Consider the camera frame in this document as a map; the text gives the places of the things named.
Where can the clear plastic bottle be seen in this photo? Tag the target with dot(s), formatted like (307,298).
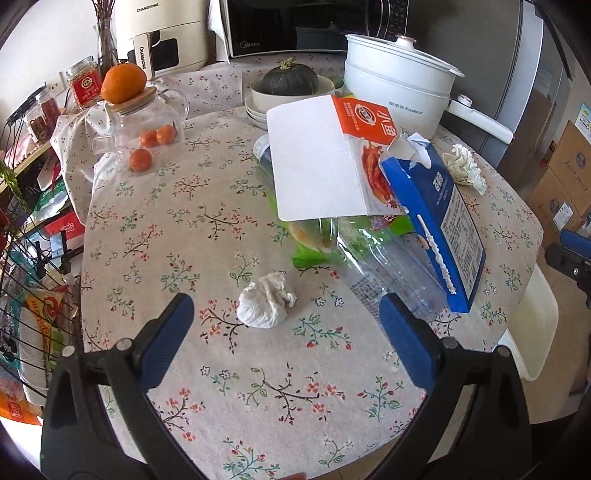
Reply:
(392,267)

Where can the white chair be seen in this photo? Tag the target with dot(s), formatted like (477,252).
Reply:
(535,323)

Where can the small orange tomatoes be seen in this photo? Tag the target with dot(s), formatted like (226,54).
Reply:
(140,160)

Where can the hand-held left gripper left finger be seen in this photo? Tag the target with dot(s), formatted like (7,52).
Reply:
(171,337)

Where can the white electric pot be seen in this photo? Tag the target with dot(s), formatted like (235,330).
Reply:
(392,97)

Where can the cream ceramic bowl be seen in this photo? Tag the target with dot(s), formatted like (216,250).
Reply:
(318,94)

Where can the white pot lid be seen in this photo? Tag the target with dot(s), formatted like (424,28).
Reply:
(392,53)

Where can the green snack packet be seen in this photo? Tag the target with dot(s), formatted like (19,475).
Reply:
(314,259)

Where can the dark green pumpkin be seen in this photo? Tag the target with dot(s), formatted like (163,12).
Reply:
(291,78)

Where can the red box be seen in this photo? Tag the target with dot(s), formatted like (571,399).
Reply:
(64,226)

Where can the white and orange snack bag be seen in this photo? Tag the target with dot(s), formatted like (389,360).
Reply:
(314,157)

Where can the black microwave oven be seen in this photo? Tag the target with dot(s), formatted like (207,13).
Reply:
(300,23)

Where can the floral tablecloth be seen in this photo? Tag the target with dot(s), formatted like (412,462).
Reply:
(207,194)

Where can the grey refrigerator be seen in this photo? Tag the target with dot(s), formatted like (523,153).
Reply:
(498,55)

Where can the cream air fryer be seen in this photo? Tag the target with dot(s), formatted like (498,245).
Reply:
(161,23)

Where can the small tangerine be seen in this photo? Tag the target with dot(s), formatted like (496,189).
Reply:
(148,138)
(166,134)

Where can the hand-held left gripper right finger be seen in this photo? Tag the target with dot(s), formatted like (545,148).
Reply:
(411,341)

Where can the glass vase with dried twigs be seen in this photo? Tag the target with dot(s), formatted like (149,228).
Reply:
(107,41)

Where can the red label jar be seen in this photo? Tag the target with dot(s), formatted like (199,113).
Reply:
(84,85)

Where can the white tissue ball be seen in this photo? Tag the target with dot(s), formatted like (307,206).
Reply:
(258,304)

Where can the green fruit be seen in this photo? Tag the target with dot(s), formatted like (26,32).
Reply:
(339,84)

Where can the bamboo teapot lid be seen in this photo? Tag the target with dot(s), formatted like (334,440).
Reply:
(134,104)

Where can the blue tissue box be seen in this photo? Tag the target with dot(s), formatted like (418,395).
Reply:
(418,196)

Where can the yellow snack bag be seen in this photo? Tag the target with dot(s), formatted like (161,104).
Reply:
(48,318)

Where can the glass jar of red snacks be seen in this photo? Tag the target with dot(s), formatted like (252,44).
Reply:
(48,110)

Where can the white plate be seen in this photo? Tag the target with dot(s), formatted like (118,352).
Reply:
(256,123)
(250,113)
(249,102)

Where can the glass teapot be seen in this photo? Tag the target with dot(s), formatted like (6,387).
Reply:
(138,120)

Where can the large orange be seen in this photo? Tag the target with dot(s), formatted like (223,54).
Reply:
(122,83)

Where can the crumpled white tissue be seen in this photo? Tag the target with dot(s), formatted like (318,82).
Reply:
(461,166)

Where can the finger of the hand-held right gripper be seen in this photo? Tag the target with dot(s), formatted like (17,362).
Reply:
(575,241)

